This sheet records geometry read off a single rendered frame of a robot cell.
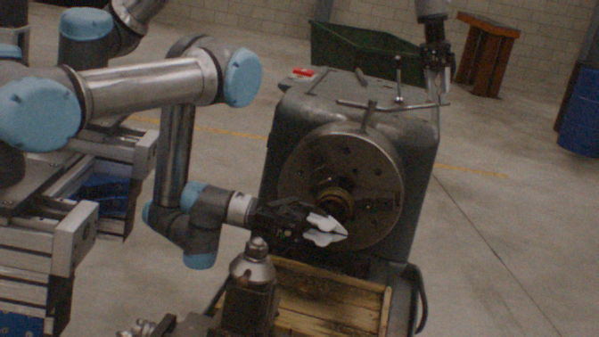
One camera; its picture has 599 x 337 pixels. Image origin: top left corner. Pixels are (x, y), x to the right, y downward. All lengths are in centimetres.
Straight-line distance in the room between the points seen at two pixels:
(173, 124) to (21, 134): 47
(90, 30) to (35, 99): 60
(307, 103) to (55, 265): 85
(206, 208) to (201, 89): 29
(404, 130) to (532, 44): 1103
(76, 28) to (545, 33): 1157
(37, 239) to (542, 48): 1199
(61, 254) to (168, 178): 38
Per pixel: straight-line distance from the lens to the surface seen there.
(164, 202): 154
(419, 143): 177
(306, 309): 152
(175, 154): 149
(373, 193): 162
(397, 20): 1189
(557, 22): 1288
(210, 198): 144
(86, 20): 164
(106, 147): 167
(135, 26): 175
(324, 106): 180
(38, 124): 108
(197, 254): 149
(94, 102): 115
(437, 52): 160
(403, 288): 249
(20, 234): 124
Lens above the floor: 166
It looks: 19 degrees down
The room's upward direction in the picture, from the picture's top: 12 degrees clockwise
